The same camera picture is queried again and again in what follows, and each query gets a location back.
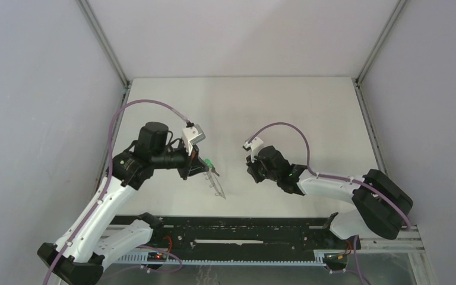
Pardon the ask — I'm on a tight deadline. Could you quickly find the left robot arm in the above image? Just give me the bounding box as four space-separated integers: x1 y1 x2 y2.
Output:
37 122 209 284

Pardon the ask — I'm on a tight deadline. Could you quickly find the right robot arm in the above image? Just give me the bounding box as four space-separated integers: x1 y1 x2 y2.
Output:
246 145 414 248

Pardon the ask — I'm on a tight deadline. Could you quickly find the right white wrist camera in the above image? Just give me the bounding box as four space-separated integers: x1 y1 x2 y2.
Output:
243 137 265 162

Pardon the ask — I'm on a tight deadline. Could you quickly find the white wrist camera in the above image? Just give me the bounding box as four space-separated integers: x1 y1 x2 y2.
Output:
182 122 206 156
243 137 265 162

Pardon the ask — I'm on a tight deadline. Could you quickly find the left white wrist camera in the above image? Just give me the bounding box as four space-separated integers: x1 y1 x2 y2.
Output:
182 122 206 156

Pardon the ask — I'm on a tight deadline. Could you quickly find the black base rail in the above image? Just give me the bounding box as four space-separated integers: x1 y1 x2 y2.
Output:
112 215 360 262

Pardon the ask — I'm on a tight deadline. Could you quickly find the white cable duct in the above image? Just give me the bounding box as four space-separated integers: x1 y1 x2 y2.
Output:
114 251 326 267

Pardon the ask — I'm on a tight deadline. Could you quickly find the left aluminium frame post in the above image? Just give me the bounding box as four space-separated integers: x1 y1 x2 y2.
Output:
76 0 131 88

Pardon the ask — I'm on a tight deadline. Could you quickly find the aluminium frame post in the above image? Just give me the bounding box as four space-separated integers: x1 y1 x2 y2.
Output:
76 0 131 88
355 0 409 86

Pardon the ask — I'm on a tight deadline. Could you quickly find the right aluminium frame post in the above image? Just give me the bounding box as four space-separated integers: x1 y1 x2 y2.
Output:
355 0 409 86

